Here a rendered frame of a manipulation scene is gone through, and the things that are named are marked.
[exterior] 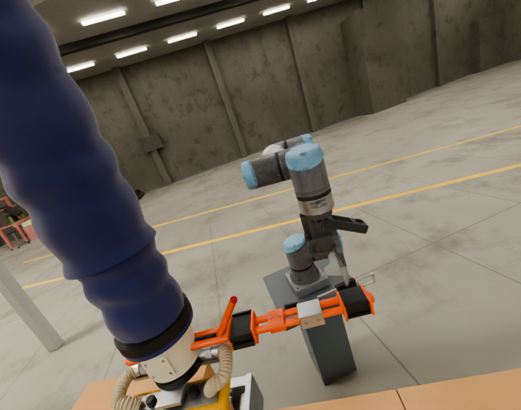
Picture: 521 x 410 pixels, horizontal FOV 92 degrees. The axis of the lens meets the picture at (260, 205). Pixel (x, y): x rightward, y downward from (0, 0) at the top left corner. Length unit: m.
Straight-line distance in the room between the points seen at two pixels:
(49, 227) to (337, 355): 1.77
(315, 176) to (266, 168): 0.17
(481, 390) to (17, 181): 1.67
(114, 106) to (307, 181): 14.04
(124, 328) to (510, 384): 1.44
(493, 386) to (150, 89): 14.11
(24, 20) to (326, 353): 1.98
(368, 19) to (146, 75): 10.88
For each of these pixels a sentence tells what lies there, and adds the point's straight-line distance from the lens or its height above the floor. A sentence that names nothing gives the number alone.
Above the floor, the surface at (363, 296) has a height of 1.25.
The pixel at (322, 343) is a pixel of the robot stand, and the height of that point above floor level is 0.36.
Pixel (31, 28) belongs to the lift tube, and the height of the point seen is 2.11.
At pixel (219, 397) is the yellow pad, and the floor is 1.12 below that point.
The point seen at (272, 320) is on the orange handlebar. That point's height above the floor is 1.24.
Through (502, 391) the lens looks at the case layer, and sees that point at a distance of 1.55.
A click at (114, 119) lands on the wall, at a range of 14.46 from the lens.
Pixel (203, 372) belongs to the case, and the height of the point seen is 0.95.
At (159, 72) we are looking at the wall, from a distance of 14.30.
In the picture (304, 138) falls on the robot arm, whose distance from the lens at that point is 1.29.
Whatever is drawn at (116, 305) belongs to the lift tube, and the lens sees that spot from 0.78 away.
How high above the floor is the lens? 1.81
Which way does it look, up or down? 19 degrees down
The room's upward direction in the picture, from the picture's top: 19 degrees counter-clockwise
